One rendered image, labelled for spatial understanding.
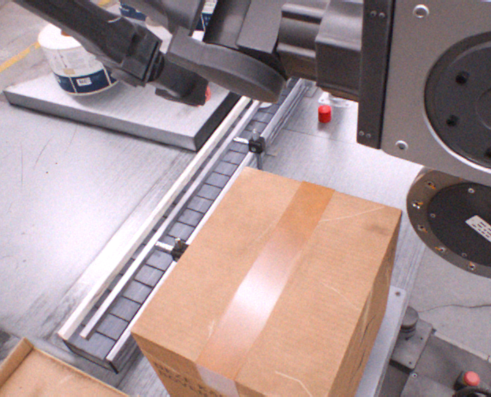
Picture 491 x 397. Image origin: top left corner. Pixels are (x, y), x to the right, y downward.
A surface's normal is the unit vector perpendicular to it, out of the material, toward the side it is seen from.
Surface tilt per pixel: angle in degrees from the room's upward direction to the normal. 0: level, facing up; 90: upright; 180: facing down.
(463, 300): 0
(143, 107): 0
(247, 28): 37
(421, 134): 90
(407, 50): 90
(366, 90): 90
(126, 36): 89
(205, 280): 0
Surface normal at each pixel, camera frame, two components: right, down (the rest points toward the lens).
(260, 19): -0.43, -0.14
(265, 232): -0.12, -0.67
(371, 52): -0.55, 0.66
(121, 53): 0.81, 0.33
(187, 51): 0.12, 0.08
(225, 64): -0.25, -0.06
